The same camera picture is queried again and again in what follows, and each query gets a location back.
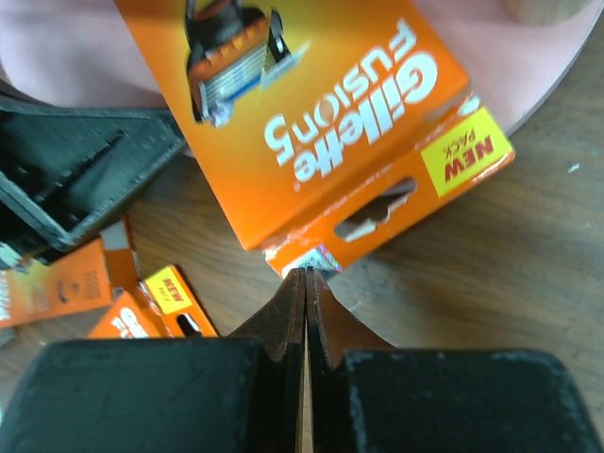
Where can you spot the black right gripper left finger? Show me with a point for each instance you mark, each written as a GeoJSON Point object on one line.
{"type": "Point", "coordinates": [239, 393]}

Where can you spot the orange Gillette razor box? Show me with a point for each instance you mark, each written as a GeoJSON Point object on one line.
{"type": "Point", "coordinates": [324, 128]}
{"type": "Point", "coordinates": [161, 306]}
{"type": "Point", "coordinates": [88, 278]}

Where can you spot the pink three-tier wooden shelf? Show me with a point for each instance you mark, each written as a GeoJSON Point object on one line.
{"type": "Point", "coordinates": [80, 54]}

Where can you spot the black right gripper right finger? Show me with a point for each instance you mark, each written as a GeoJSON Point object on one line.
{"type": "Point", "coordinates": [370, 396]}

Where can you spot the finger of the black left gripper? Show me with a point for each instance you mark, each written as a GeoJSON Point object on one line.
{"type": "Point", "coordinates": [66, 173]}

